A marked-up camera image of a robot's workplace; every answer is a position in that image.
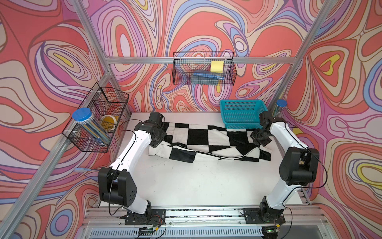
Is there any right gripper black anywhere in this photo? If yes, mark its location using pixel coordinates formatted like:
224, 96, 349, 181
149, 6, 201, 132
250, 127, 272, 146

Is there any black white checkered pillowcase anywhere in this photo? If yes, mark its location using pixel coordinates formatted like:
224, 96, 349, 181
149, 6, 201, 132
148, 122, 272, 163

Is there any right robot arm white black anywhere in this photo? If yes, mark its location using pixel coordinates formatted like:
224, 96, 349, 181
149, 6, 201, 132
251, 111, 320, 222

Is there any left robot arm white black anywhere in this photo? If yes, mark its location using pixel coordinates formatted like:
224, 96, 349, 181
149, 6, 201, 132
97, 112, 166, 215

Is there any yellow tape roll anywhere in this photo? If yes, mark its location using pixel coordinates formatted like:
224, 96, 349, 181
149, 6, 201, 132
100, 115, 117, 131

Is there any teal plastic basket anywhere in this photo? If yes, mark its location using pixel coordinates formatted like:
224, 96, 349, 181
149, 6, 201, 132
219, 100, 268, 129

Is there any blue lid corner jar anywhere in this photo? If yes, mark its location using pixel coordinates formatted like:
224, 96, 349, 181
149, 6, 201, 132
273, 99, 287, 118

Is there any blue lid straw jar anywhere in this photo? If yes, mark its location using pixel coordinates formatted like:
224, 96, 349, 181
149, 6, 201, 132
72, 107, 110, 146

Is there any yellow sticky note pad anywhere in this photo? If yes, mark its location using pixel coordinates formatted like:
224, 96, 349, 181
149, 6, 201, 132
210, 60, 224, 73

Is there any left wire basket black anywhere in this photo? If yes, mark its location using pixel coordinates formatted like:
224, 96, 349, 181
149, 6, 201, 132
62, 83, 129, 152

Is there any wire basket black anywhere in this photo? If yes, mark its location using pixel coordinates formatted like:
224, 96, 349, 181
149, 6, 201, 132
172, 50, 237, 86
62, 83, 129, 152

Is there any back wire basket black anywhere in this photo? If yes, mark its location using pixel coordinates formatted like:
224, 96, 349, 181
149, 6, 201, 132
172, 50, 237, 86

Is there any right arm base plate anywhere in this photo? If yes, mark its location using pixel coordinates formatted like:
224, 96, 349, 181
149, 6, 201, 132
243, 208, 286, 225

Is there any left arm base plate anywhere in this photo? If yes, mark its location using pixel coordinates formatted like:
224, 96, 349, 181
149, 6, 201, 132
121, 209, 166, 226

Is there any aluminium rail front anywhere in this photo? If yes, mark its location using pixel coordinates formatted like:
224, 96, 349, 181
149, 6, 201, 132
82, 205, 329, 228

